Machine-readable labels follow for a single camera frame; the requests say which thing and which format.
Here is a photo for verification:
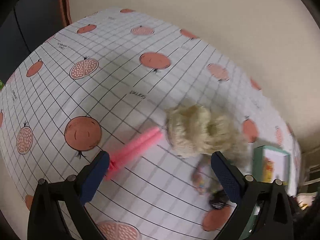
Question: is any yellow rice cracker packet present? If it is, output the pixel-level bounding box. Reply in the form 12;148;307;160
263;157;274;183

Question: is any orange wooden frame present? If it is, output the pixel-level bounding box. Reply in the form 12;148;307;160
59;0;72;27

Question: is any rainbow pipe cleaner ring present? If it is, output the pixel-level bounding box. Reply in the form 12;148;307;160
191;169;213;196

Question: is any teal rimmed white tray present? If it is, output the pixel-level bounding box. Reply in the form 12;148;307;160
252;146;291;190

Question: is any cream lace scrunchie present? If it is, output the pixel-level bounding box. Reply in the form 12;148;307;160
167;105;251;169

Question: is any pomegranate print grid tablecloth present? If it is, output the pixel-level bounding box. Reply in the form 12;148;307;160
1;8;300;239

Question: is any black toy car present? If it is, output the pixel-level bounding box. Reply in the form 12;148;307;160
209;189;230;210

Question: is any pink plastic comb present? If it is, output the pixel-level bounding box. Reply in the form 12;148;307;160
105;127;163;180

